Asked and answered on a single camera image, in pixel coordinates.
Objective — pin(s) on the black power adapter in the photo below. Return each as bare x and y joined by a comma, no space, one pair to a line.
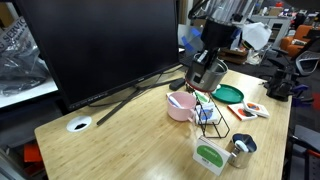
177,84

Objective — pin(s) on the white card with orange circle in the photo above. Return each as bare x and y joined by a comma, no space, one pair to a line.
256,109

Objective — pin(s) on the cardboard box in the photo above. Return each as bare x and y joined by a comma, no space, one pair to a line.
199,22

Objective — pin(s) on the grey mesh office chair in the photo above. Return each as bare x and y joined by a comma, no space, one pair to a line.
308,61

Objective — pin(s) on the black clamp device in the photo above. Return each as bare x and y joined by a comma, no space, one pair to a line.
280,87

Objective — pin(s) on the steel pitcher with blue inside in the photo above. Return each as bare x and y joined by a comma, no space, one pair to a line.
238,160

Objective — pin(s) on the stainless steel tin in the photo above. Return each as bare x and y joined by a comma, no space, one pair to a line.
215,80

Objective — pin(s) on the pink mug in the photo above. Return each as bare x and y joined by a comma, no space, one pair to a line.
181,113

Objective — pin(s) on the black keyboard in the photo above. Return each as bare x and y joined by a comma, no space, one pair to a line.
188,60

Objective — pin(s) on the white card with green print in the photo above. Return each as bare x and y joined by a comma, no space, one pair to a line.
201,97

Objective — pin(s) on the green plate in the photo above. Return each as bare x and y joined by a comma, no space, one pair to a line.
230,95

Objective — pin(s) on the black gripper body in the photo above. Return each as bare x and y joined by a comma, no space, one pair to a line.
218,35

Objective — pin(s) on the orange armchair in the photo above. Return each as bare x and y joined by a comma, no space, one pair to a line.
290,43

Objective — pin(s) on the small white object on plate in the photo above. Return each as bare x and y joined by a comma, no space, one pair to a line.
217,88

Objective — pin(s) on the white card with blue print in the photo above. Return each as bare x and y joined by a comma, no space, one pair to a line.
208,114

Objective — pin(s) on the black plastic bag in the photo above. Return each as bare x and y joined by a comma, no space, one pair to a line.
20,70

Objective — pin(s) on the brown wooden crate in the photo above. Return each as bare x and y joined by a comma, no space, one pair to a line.
233,56

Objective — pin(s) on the white and blue utensil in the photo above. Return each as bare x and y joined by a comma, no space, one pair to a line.
174,101

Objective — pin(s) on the white cabinet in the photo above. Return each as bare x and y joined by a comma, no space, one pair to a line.
278,26

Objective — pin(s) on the clear panel with blue tape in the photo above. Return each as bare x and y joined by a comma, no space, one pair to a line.
191,40

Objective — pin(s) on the white box with green label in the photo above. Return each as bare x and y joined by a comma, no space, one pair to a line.
210,156

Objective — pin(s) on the orange box under table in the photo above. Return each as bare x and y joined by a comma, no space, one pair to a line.
32,153

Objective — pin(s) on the orange square card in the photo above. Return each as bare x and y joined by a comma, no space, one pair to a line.
239,113

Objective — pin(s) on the large black computer monitor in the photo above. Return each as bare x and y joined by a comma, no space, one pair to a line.
100,50

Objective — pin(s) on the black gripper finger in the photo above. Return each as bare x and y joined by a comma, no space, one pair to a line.
212,61
199,77

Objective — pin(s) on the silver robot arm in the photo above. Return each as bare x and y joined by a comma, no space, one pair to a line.
226,10

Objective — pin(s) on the black monitor stand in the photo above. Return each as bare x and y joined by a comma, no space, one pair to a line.
116,108

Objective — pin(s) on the white object in pitcher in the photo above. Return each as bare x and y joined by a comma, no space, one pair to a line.
241,146

